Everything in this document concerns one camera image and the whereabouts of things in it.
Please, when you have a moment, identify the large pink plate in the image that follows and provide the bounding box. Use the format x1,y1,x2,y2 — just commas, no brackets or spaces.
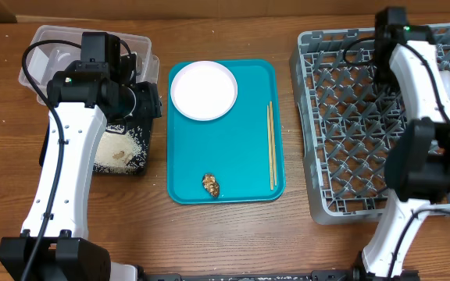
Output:
170,61,238,121

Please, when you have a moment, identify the brown food scrap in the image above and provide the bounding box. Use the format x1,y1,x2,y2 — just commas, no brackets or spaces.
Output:
202,173,220,198

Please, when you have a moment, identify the wooden chopstick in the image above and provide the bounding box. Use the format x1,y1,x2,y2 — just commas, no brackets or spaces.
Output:
269,101,277,187
266,105,274,190

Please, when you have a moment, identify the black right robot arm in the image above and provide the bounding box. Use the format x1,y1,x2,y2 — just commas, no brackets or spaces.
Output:
354,7,450,280

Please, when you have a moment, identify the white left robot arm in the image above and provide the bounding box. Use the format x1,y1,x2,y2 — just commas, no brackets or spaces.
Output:
0,32,162,280

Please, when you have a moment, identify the grey dishwasher rack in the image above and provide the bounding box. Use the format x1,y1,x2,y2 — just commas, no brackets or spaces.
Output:
291,23,450,224

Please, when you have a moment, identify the black tray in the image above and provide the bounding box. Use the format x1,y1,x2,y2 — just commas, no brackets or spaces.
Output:
55,102,152,180

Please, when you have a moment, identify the white rice pile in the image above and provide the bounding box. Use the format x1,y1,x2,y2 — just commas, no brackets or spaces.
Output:
93,125,150,175

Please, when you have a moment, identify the teal serving tray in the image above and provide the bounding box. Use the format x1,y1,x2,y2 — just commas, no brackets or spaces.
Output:
166,59,286,205

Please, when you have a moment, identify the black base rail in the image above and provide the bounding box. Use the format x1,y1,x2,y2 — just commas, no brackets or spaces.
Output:
138,269,420,281

